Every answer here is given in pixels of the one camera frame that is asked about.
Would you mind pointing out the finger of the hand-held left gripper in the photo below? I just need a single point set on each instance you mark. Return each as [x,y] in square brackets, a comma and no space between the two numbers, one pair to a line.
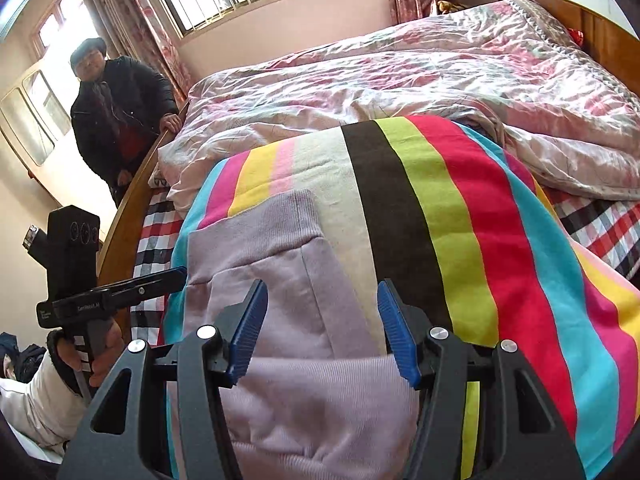
[150,284]

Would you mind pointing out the person's left hand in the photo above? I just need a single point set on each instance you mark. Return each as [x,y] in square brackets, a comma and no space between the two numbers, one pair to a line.
[109,355]

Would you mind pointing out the plaid bedsheet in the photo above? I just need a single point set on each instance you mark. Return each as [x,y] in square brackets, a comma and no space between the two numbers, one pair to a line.
[155,240]

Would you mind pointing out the brown stuffed toy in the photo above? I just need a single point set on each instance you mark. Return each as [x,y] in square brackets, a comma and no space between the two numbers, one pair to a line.
[450,7]

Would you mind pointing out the wooden bed headboard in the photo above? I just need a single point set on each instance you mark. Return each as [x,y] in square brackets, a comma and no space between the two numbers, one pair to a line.
[605,35]

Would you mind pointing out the person's left forearm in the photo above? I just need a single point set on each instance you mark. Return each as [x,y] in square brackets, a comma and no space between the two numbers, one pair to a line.
[37,400]

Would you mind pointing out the striped colourful blanket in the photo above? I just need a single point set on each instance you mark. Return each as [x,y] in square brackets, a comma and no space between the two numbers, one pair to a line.
[450,260]

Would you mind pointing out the small side window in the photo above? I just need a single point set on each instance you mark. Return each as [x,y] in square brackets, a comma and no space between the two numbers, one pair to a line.
[60,25]

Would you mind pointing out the lilac knit pants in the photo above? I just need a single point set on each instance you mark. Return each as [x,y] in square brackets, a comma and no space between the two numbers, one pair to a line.
[280,280]

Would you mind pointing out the small red ornament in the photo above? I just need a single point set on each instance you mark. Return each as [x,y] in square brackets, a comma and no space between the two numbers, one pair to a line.
[578,36]

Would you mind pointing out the pink floral quilt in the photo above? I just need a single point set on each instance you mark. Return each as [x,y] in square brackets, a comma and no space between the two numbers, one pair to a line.
[400,85]

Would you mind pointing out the dark clothing pile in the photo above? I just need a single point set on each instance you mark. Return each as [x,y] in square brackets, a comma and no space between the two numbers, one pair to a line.
[22,357]

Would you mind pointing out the wooden bed footboard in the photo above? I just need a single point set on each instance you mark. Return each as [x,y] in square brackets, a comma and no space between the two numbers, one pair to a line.
[127,220]

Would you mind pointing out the white mirrored wardrobe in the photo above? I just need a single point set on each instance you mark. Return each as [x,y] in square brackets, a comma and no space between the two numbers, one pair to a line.
[30,120]

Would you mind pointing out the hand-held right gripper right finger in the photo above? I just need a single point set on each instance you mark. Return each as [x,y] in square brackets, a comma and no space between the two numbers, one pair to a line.
[397,331]

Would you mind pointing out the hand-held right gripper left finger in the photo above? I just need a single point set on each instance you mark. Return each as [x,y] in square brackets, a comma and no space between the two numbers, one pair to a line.
[247,331]

